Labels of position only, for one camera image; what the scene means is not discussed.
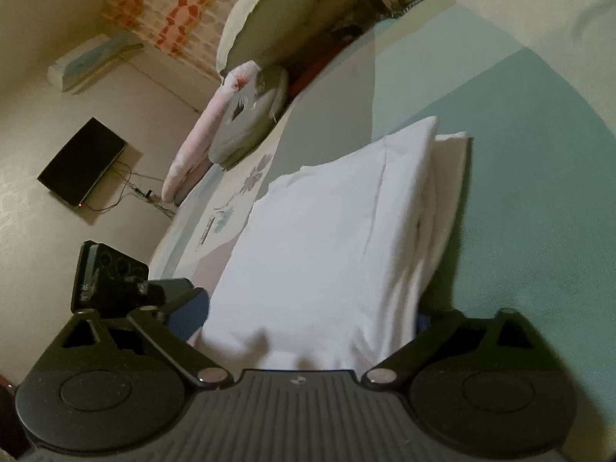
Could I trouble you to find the black wall television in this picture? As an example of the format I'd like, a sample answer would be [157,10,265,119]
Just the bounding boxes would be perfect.
[37,116,129,209]

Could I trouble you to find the white air conditioner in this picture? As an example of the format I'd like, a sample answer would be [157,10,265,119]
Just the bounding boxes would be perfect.
[46,33,146,93]

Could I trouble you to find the pastel checked bed sheet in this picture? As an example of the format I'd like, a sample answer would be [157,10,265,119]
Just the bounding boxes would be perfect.
[149,0,616,462]

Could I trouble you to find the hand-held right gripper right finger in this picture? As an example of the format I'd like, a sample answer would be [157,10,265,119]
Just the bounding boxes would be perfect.
[361,307,549,390]

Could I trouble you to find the grey round cushion with hole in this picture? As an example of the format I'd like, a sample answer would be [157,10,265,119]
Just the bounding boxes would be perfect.
[207,68,290,171]

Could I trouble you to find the thin wall cord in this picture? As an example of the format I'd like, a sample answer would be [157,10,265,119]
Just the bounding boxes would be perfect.
[126,62,204,115]

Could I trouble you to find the wall cables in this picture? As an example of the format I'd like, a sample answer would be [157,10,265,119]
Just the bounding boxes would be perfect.
[78,160,177,218]

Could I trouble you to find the orange patterned curtain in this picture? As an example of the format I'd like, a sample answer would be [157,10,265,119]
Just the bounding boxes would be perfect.
[100,0,271,84]

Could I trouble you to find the red cloth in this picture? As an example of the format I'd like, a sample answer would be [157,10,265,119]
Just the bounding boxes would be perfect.
[288,52,338,98]

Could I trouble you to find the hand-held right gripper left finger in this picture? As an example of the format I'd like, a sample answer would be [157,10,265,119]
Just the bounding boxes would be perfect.
[43,289,234,390]

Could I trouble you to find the white printed t-shirt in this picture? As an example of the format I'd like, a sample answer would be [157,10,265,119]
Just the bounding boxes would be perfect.
[187,115,475,372]

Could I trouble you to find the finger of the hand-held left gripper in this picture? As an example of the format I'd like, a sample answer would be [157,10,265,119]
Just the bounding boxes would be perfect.
[164,278,207,305]

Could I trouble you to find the pale green pillow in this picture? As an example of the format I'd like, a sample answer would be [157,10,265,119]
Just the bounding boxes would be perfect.
[215,0,332,79]

